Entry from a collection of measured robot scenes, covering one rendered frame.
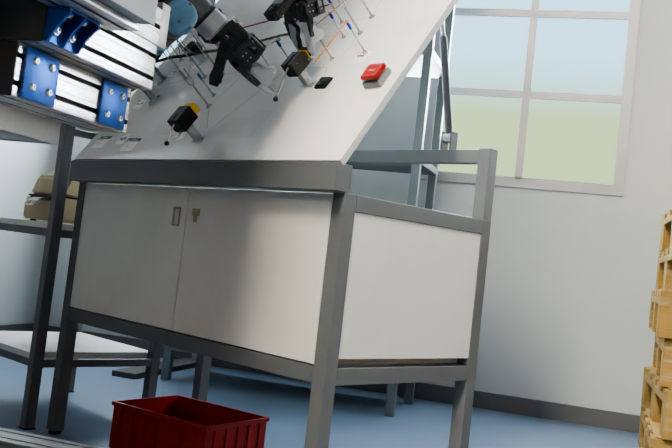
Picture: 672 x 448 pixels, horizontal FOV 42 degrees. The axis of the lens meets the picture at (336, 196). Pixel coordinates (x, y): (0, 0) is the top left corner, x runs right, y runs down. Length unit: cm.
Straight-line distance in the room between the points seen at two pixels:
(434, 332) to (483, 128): 231
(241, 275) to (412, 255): 43
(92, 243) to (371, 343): 107
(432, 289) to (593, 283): 220
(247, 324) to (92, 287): 74
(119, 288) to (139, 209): 24
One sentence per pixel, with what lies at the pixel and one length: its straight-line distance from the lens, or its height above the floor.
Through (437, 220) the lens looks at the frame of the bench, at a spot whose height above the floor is 78.
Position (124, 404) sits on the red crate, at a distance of 277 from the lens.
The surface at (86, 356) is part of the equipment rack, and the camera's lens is 310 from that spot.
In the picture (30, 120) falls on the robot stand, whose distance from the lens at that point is 168.
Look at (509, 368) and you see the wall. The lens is 443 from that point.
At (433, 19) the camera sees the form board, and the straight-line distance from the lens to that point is 229.
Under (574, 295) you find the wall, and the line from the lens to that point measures 439.
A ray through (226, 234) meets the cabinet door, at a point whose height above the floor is 68.
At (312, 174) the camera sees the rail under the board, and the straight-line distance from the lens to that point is 201.
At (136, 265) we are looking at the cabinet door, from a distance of 260.
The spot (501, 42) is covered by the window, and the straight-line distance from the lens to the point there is 456.
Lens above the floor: 65
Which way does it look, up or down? 4 degrees up
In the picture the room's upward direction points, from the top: 7 degrees clockwise
